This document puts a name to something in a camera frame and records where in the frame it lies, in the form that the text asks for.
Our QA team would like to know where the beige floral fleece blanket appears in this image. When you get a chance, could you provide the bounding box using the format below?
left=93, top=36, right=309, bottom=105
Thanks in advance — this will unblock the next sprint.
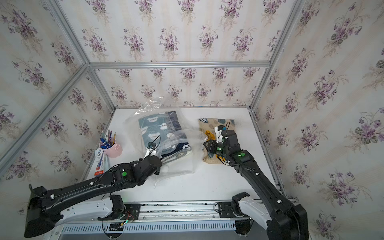
left=199, top=118, right=236, bottom=165

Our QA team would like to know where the clear plastic vacuum bag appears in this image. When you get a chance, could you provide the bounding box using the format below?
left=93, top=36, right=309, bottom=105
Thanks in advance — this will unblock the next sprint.
left=124, top=97, right=208, bottom=187

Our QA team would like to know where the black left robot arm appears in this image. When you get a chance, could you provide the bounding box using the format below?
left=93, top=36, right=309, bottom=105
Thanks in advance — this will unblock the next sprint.
left=24, top=156, right=162, bottom=238

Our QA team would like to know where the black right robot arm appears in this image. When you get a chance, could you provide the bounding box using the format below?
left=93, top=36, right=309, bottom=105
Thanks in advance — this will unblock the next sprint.
left=204, top=139, right=309, bottom=240

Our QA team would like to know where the blue bear pattern blanket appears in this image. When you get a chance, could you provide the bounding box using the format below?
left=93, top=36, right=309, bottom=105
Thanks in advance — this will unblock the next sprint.
left=138, top=111, right=192, bottom=163

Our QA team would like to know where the pink pen cup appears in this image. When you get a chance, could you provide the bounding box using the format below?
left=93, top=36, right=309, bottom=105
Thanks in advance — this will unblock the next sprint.
left=99, top=142, right=123, bottom=158

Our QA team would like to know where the white toothpaste box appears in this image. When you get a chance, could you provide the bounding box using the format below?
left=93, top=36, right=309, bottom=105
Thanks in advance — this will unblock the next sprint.
left=94, top=149, right=108, bottom=177

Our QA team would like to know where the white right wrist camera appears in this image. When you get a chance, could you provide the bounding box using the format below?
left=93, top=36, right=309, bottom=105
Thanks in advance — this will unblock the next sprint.
left=214, top=125, right=227, bottom=143

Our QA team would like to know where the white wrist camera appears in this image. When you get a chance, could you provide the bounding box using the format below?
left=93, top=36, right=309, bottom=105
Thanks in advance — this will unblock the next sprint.
left=214, top=125, right=227, bottom=143
left=145, top=142, right=158, bottom=158

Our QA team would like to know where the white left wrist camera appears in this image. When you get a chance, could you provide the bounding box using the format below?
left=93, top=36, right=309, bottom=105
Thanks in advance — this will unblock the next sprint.
left=145, top=142, right=158, bottom=158

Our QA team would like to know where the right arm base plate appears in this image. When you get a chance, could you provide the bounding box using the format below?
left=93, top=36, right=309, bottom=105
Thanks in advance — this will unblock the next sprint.
left=215, top=202, right=249, bottom=218

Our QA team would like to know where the aluminium mounting rail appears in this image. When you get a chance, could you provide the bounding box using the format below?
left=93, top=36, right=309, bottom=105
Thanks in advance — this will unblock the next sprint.
left=52, top=198, right=304, bottom=224

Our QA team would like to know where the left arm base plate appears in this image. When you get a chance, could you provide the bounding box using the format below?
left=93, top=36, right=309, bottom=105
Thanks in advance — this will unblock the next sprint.
left=101, top=203, right=142, bottom=221

